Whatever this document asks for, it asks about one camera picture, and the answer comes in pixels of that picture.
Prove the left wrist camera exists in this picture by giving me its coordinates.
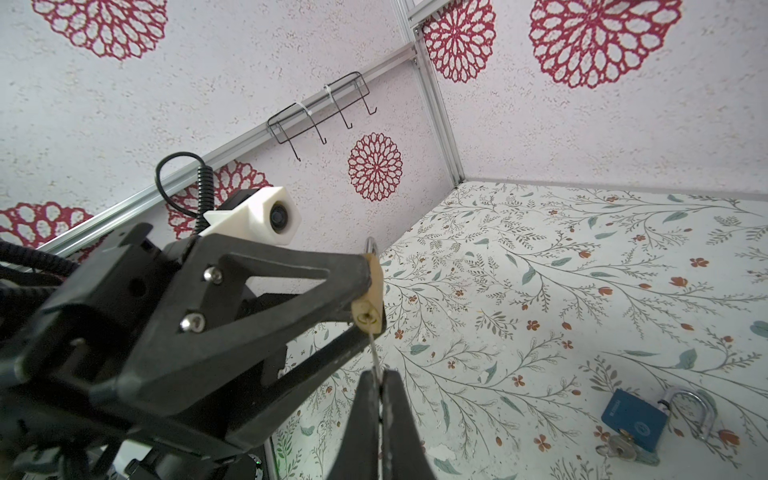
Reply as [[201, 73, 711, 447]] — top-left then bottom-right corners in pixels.
[[200, 187, 301, 246]]

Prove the left thin black cable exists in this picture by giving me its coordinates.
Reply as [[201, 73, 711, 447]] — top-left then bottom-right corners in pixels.
[[154, 151, 217, 235]]

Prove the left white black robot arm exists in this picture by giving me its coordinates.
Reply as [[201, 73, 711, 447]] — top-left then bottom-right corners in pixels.
[[1, 223, 383, 479]]

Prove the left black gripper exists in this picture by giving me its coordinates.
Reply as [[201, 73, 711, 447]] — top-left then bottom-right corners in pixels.
[[1, 224, 371, 462]]

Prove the black wire wall basket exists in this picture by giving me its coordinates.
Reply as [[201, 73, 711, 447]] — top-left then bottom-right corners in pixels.
[[266, 71, 378, 162]]

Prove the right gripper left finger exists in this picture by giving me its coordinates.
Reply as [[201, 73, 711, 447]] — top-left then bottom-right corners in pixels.
[[327, 371, 380, 480]]

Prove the silver key with ring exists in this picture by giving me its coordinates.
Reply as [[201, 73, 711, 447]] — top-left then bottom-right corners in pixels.
[[595, 435, 660, 467]]

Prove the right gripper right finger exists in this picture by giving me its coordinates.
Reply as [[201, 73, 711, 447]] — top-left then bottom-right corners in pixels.
[[381, 370, 436, 480]]

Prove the small silver key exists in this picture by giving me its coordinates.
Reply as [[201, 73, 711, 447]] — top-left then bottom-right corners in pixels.
[[368, 333, 382, 386]]

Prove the small brass padlock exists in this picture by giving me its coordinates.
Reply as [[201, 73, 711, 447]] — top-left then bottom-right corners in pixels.
[[351, 237, 385, 336]]

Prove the blue padlock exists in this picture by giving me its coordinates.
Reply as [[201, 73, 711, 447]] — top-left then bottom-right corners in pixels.
[[601, 387, 716, 453]]

